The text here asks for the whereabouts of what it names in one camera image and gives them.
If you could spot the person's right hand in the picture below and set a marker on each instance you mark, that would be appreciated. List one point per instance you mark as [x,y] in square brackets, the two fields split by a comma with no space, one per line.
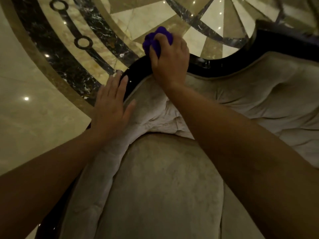
[172,64]

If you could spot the person's left hand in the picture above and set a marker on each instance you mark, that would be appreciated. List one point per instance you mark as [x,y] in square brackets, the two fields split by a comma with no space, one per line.
[109,114]

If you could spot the purple cleaning cloth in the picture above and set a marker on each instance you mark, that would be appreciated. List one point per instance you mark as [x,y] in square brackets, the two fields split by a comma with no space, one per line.
[152,43]

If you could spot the beige tufted sofa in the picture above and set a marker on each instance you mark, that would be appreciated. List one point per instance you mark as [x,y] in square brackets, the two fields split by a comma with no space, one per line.
[162,184]

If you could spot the person's right forearm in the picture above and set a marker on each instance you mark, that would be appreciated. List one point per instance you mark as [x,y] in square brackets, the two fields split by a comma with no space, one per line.
[236,146]

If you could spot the person's left forearm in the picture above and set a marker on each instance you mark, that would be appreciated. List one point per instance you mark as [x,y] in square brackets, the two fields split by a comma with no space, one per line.
[49,176]

